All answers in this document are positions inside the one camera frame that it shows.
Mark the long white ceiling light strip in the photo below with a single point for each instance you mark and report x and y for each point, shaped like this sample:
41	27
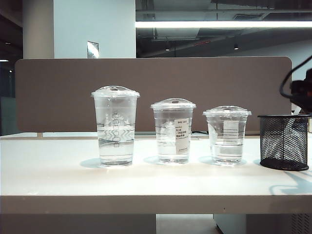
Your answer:
219	24

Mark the small clear plastic cup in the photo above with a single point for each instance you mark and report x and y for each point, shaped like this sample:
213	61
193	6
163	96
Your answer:
226	151

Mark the large clear plastic cup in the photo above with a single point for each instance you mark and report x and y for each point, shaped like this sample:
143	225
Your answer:
114	151

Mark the framed sign on pillar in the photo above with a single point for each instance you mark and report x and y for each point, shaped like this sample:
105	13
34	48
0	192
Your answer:
92	50

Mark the tan cardboard box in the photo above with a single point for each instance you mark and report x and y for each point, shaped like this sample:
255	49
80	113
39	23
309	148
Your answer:
310	124

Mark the medium clear dome lid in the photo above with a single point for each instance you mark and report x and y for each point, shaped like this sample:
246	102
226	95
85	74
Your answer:
173	104

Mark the medium clear cup with label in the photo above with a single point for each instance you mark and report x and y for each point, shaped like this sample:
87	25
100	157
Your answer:
168	148

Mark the brown fabric desk partition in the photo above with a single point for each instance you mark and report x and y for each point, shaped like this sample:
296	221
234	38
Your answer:
61	97

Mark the black mesh pen holder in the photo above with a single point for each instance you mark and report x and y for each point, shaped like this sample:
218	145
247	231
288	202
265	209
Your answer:
284	143

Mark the large clear dome lid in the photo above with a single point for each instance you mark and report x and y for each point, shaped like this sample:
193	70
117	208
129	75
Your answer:
115	91

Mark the small clear dome lid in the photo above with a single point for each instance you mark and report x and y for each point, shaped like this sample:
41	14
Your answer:
227	111

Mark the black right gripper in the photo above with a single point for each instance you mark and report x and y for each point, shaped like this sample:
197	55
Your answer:
303	93

